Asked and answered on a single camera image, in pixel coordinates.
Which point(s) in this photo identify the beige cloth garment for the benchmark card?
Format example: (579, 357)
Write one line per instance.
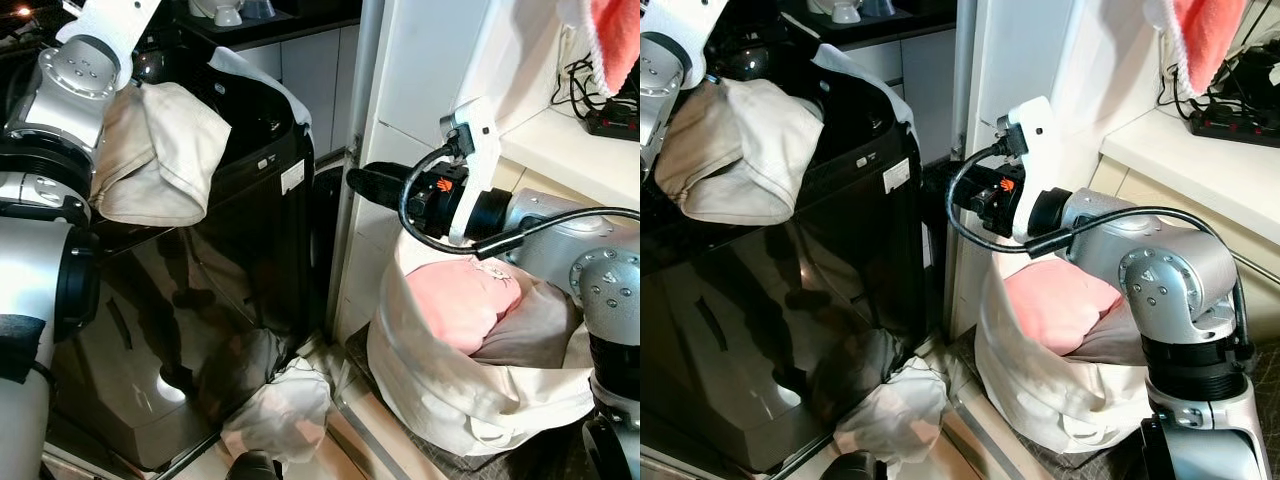
(735, 150)
(160, 155)

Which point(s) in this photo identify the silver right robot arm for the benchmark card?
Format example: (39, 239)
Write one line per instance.
(1170, 270)
(600, 280)

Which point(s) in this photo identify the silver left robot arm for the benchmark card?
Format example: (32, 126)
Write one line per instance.
(40, 270)
(660, 70)

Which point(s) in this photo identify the black washing machine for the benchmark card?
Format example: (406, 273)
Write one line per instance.
(210, 290)
(830, 290)

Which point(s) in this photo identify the white cup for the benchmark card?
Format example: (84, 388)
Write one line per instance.
(838, 10)
(222, 10)

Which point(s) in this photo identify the pink garment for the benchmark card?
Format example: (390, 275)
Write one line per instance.
(460, 300)
(1055, 300)

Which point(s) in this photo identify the red hanging towel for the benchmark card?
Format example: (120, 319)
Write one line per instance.
(618, 40)
(1205, 35)

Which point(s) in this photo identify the white cloth draped on washer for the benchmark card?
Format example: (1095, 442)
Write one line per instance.
(868, 85)
(262, 85)

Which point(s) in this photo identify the black power strip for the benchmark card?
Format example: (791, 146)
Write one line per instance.
(1235, 128)
(615, 122)

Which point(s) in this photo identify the grey garment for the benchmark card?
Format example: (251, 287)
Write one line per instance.
(535, 335)

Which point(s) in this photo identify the white fabric laundry bag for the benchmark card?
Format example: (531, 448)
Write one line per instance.
(1040, 400)
(450, 390)

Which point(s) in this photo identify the crumpled white cloth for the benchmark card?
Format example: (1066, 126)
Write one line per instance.
(895, 410)
(280, 410)

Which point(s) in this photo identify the black robot foot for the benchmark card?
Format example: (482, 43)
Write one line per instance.
(255, 466)
(855, 466)

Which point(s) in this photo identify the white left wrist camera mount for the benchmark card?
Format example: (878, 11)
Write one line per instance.
(680, 15)
(105, 25)

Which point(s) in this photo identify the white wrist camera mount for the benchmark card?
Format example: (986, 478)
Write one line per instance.
(480, 150)
(680, 15)
(1035, 150)
(105, 25)

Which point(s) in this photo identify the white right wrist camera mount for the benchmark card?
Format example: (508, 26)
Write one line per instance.
(1035, 150)
(480, 150)

